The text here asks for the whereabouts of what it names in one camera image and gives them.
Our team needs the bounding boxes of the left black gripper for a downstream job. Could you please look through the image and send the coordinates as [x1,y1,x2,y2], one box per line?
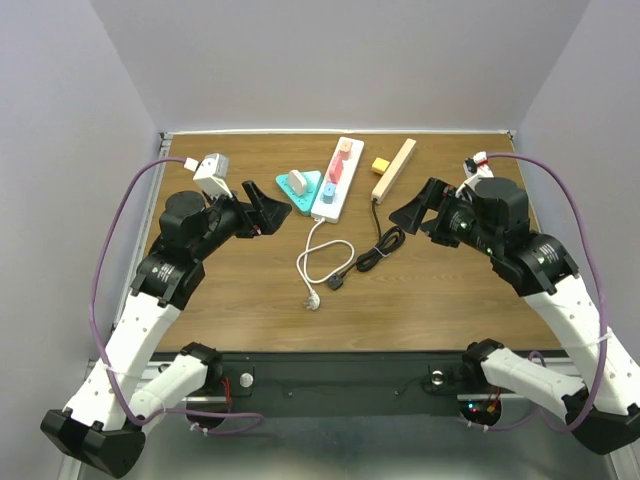
[193,181,293,261]

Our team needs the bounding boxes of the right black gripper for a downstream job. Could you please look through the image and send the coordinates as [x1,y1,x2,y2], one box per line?
[390,175,501,257]

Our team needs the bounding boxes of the teal triangular power strip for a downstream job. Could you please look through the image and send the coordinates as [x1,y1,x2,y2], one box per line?
[275,170,323,216]

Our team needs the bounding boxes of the white grey adapter plug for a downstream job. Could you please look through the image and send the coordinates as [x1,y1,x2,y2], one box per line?
[287,169,308,197]

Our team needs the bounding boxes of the yellow charger plug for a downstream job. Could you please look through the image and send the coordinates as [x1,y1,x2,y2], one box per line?
[371,157,390,175]

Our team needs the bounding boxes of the blue charger plug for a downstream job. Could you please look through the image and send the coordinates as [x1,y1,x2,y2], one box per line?
[322,182,336,204]

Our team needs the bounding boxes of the white multicolour power strip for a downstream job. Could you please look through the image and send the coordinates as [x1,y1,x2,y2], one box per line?
[311,136,364,223]

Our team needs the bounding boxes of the pink multi-socket adapter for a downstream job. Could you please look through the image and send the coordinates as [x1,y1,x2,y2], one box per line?
[327,151,350,184]

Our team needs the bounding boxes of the beige wooden power strip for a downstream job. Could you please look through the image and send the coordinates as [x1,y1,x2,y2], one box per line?
[371,138,417,204]

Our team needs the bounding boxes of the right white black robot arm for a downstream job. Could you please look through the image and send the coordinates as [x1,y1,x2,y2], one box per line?
[389,178,639,455]

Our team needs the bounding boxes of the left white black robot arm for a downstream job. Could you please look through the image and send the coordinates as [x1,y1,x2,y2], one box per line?
[41,181,292,479]

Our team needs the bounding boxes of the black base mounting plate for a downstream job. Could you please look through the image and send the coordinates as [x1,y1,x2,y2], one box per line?
[149,352,571,419]

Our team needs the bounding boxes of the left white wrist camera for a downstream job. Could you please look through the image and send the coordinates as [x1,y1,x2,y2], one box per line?
[193,153,232,198]

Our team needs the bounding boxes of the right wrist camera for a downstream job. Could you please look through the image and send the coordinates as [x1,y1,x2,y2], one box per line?
[458,151,494,192]

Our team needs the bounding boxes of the white power cord with plug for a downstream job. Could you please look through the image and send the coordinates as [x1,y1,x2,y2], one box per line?
[296,218,356,313]

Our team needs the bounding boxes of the aluminium frame rail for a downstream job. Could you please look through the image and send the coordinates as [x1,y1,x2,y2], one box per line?
[57,132,174,480]

